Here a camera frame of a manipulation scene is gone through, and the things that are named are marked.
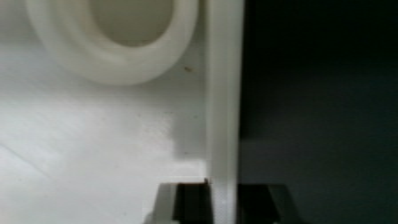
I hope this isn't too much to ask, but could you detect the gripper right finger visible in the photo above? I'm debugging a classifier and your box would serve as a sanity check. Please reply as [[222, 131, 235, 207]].
[[236, 184, 297, 224]]

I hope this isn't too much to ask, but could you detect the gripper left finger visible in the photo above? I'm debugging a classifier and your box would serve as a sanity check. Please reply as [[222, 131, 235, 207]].
[[155, 180, 212, 224]]

